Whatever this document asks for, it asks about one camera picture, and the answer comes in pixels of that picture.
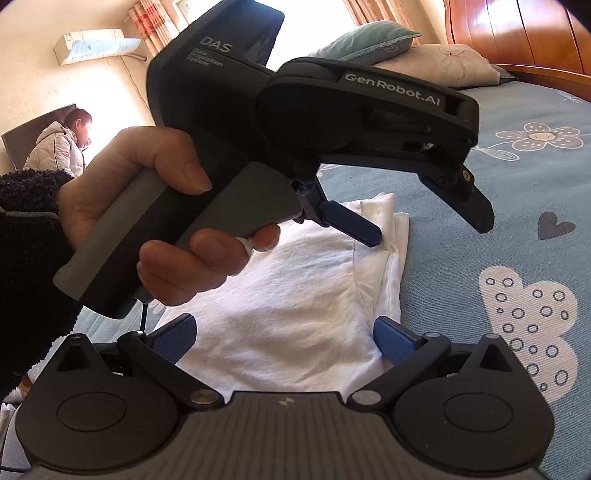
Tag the person's left hand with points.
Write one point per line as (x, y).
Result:
(115, 170)

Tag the white air conditioner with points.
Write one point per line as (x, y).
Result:
(92, 46)

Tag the blue patterned bed sheet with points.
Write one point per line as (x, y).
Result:
(438, 263)

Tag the teal pillow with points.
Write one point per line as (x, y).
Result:
(369, 41)

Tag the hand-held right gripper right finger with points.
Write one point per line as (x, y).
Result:
(392, 338)

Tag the striped pink curtain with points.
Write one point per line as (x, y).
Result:
(152, 27)
(378, 11)

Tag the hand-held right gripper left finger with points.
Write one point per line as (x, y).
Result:
(178, 338)

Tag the wall television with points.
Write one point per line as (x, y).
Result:
(21, 138)

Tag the pink floral pillow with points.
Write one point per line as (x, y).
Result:
(452, 67)

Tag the window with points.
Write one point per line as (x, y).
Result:
(318, 27)

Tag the person's left forearm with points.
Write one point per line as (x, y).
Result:
(27, 258)

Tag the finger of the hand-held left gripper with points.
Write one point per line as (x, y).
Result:
(471, 203)
(355, 228)

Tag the white long-sleeved printed shirt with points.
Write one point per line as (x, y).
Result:
(300, 295)

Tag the wooden bed frame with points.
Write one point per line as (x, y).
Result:
(521, 37)

